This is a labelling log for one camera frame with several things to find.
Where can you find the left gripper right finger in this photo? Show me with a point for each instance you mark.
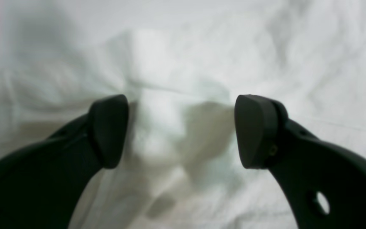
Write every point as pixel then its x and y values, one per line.
pixel 325 184

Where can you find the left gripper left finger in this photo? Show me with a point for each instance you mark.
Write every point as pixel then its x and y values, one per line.
pixel 41 184

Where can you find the white printed t-shirt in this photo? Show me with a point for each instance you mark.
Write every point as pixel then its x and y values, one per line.
pixel 181 64

